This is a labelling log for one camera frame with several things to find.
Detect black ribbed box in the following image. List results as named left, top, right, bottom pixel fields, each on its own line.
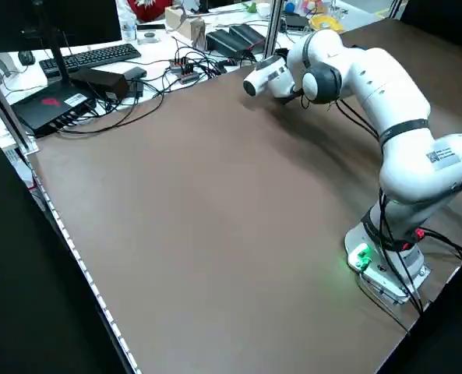
left=228, top=23, right=269, bottom=50
left=205, top=29, right=251, bottom=59

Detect grey red usb hub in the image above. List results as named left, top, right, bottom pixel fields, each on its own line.
left=169, top=55, right=195, bottom=71
left=178, top=69, right=203, bottom=85

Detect beige cardboard box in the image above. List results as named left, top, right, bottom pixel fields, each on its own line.
left=163, top=5, right=209, bottom=43

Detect small white box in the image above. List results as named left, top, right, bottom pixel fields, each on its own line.
left=136, top=30, right=162, bottom=46

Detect person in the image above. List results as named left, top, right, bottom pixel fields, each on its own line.
left=125, top=0, right=170, bottom=23

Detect clear plastic cup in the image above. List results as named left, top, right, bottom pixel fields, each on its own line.
left=119, top=11, right=138, bottom=42

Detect black rectangular box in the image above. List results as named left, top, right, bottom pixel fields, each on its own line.
left=70, top=68, right=132, bottom=103

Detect black keyboard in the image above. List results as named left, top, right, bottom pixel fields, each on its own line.
left=37, top=42, right=143, bottom=78

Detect black computer monitor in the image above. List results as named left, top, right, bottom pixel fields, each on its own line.
left=0, top=0, right=123, bottom=54

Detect black monitor stand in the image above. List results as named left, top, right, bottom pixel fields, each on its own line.
left=30, top=0, right=74, bottom=86

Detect flat black mini computer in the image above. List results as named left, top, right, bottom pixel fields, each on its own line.
left=10, top=82, right=99, bottom=139

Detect silver metal frame post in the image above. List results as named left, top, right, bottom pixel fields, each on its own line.
left=260, top=0, right=285, bottom=64

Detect black network switch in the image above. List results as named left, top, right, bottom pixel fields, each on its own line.
left=284, top=13, right=312, bottom=30

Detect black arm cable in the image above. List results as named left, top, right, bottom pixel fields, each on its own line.
left=299, top=87, right=380, bottom=142

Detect black cable on table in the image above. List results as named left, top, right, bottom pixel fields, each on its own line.
left=57, top=69, right=166, bottom=136

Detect black arm base cables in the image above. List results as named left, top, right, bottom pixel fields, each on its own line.
left=374, top=182, right=462, bottom=336

